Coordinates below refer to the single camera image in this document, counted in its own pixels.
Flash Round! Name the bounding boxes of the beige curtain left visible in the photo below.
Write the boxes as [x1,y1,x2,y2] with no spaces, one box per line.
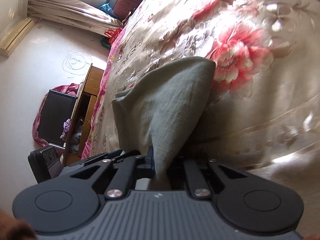
[28,0,123,37]

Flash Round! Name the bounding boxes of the black monitor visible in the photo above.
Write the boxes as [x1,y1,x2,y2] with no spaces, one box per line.
[37,89,77,146]

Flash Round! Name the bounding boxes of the wooden bedside desk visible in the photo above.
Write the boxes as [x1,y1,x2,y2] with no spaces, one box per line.
[62,65,104,166]

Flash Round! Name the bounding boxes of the floral satin bedspread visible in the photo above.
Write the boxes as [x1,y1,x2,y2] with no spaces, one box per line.
[82,0,319,235]

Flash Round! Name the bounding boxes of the blue plastic bag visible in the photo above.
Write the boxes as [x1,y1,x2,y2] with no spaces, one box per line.
[98,3,117,18]

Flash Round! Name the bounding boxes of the grey-green pants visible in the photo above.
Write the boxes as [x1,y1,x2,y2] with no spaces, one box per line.
[112,57,216,191]

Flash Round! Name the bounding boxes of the red gift bag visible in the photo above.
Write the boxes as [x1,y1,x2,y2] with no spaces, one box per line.
[104,28,122,45]

